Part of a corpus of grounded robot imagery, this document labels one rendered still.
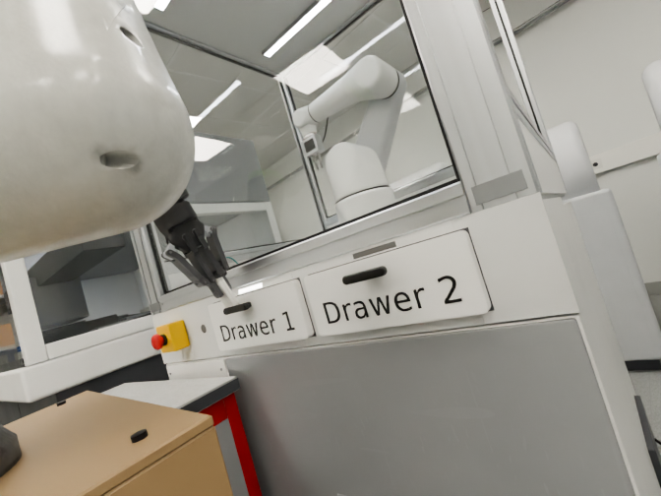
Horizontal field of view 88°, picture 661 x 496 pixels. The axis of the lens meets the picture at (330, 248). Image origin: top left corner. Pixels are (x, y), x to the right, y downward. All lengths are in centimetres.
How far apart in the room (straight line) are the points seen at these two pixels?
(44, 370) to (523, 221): 134
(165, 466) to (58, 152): 16
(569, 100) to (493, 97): 324
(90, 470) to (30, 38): 21
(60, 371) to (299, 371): 90
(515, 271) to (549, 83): 336
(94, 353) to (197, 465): 125
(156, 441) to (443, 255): 38
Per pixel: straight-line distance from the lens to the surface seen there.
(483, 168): 48
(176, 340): 98
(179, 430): 21
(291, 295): 64
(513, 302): 49
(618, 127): 366
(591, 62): 377
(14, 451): 31
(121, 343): 147
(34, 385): 141
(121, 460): 22
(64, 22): 26
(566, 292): 48
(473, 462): 61
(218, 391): 81
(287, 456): 85
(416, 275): 50
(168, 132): 24
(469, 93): 50
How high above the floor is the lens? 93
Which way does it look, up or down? 3 degrees up
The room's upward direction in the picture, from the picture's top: 17 degrees counter-clockwise
